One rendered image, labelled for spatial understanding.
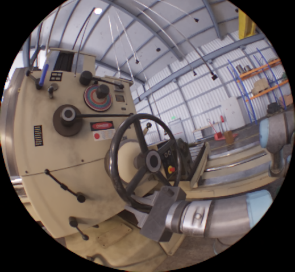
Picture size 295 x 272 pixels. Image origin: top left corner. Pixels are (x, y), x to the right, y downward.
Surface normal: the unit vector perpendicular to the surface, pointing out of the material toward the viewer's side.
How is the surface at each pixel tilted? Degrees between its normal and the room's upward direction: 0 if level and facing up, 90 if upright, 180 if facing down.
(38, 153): 90
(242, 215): 37
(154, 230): 29
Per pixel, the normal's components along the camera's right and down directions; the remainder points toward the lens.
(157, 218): -0.57, -0.79
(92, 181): 0.72, -0.32
